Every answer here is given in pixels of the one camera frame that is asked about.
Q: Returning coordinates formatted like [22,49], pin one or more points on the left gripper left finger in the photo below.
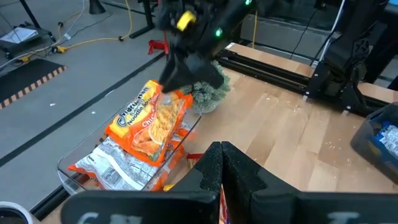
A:
[186,199]

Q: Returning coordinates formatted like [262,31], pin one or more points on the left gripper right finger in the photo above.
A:
[280,205]

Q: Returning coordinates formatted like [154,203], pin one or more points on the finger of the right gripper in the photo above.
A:
[208,71]
[177,73]

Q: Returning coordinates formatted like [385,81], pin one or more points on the red Maruchan noodle packet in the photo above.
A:
[194,159]

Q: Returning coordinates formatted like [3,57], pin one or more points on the orange Maruchan noodle packet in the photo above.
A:
[177,152]
[149,124]
[115,171]

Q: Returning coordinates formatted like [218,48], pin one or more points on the blue Maruchan noodle packet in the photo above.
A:
[388,138]

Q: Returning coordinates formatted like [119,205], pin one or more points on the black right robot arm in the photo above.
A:
[345,59]

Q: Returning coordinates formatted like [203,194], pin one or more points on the small pale green succulent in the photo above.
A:
[206,96]

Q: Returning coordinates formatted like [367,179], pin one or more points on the red floor stand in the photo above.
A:
[155,46]

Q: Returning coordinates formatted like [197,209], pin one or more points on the dark grey plastic bin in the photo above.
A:
[363,146]

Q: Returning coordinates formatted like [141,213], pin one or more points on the black cone base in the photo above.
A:
[97,7]

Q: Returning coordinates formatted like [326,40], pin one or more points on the clear plastic bin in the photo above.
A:
[65,174]

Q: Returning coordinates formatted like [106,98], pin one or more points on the black hazard-striped floor mat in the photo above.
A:
[25,77]

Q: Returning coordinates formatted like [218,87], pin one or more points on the black stand with white paper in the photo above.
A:
[18,35]

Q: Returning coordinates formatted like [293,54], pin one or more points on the black desk frame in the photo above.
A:
[149,18]

